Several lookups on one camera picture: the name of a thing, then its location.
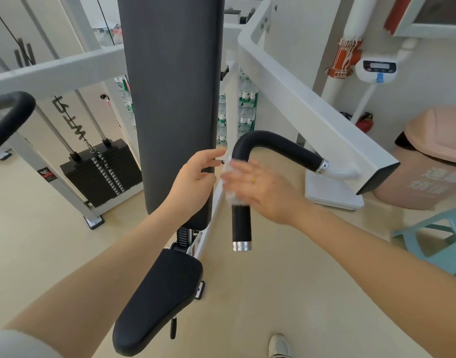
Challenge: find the person's left hand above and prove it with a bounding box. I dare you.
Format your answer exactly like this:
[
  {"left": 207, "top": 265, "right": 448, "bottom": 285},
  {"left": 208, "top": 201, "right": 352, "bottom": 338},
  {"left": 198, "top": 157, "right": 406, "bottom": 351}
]
[{"left": 164, "top": 148, "right": 228, "bottom": 221}]

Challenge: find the person's right hand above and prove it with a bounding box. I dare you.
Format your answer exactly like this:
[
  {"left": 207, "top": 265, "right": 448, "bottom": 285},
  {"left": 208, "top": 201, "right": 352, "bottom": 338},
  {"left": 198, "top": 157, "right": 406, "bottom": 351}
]
[{"left": 220, "top": 159, "right": 315, "bottom": 226}]

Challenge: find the white wipe cloth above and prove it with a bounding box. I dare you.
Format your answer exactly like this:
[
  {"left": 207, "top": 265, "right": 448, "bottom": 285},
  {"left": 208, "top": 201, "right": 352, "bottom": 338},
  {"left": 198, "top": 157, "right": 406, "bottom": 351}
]
[{"left": 220, "top": 157, "right": 252, "bottom": 206}]

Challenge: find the person's right forearm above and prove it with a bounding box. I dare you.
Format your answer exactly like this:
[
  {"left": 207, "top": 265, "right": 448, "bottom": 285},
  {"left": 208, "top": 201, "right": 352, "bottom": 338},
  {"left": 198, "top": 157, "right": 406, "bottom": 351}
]
[{"left": 288, "top": 203, "right": 456, "bottom": 358}]

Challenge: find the person's left forearm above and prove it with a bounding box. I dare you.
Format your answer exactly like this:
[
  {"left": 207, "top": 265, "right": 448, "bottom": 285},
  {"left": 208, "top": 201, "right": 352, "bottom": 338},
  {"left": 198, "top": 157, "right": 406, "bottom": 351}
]
[{"left": 4, "top": 199, "right": 208, "bottom": 358}]

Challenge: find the stack of water bottles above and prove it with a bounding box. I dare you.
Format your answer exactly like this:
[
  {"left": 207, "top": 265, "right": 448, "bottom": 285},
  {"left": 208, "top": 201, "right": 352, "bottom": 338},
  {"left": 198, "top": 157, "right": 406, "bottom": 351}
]
[{"left": 114, "top": 69, "right": 260, "bottom": 146}]

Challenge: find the black padded backrest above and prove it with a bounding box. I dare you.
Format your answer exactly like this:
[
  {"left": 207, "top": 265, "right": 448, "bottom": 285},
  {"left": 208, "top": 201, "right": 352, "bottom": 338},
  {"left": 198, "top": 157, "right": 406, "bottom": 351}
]
[{"left": 117, "top": 0, "right": 226, "bottom": 230}]

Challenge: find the black weight stack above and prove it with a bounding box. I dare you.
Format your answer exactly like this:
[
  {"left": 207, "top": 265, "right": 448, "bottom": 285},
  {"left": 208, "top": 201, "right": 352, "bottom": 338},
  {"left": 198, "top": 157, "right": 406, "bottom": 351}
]
[{"left": 59, "top": 138, "right": 144, "bottom": 209}]

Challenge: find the chrome guide rod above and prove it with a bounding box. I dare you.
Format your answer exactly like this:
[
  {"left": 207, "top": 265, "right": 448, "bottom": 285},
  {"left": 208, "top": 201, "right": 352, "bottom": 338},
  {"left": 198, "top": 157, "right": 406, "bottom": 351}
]
[
  {"left": 74, "top": 89, "right": 112, "bottom": 147},
  {"left": 35, "top": 105, "right": 81, "bottom": 162}
]

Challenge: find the red fire extinguisher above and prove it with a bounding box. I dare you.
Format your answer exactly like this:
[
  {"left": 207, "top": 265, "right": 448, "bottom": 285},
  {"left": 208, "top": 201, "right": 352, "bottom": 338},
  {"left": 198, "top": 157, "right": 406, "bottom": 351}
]
[{"left": 355, "top": 112, "right": 374, "bottom": 133}]

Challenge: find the black padded seat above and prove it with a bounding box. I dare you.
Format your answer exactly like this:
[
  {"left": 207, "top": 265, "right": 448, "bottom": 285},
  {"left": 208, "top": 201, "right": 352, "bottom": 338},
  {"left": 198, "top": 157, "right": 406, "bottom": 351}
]
[{"left": 112, "top": 248, "right": 204, "bottom": 357}]

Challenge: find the white shoe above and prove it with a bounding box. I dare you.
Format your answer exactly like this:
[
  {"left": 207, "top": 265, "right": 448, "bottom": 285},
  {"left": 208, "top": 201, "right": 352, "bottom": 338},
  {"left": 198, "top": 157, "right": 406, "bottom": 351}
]
[{"left": 268, "top": 333, "right": 292, "bottom": 358}]

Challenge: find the white column weighing scale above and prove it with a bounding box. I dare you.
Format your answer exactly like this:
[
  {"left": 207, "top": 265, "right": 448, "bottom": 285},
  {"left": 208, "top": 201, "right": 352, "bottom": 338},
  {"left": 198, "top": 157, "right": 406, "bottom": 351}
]
[{"left": 305, "top": 56, "right": 399, "bottom": 211}]

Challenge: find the white pipe with orange wrap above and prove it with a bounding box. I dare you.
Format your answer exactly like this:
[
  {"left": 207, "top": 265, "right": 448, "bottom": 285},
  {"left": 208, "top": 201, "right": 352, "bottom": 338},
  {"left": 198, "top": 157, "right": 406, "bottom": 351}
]
[{"left": 320, "top": 0, "right": 381, "bottom": 105}]

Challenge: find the pink lidded trash bin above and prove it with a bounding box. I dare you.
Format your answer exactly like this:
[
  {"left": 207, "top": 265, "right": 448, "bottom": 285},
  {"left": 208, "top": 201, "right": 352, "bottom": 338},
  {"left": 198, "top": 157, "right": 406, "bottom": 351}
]
[{"left": 373, "top": 106, "right": 456, "bottom": 211}]

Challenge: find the light blue plastic stool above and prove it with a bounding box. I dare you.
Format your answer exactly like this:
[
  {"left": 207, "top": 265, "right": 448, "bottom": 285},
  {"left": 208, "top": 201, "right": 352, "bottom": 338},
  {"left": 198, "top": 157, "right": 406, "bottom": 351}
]
[{"left": 392, "top": 206, "right": 456, "bottom": 283}]

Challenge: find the white sleeve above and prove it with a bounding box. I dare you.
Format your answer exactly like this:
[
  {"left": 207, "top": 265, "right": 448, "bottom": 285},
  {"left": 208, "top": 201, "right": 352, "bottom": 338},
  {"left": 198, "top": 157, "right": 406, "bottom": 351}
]
[{"left": 0, "top": 329, "right": 63, "bottom": 358}]

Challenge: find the black foam bent handle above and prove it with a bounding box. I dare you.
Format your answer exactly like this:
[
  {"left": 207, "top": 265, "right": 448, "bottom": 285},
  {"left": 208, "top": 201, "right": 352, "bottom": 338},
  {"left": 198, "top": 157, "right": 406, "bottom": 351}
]
[
  {"left": 0, "top": 91, "right": 37, "bottom": 155},
  {"left": 229, "top": 130, "right": 330, "bottom": 252}
]

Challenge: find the white gym machine frame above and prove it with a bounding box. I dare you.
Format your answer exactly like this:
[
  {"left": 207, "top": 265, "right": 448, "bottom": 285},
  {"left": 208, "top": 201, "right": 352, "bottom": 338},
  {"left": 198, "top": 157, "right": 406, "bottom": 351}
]
[{"left": 0, "top": 0, "right": 251, "bottom": 300}]

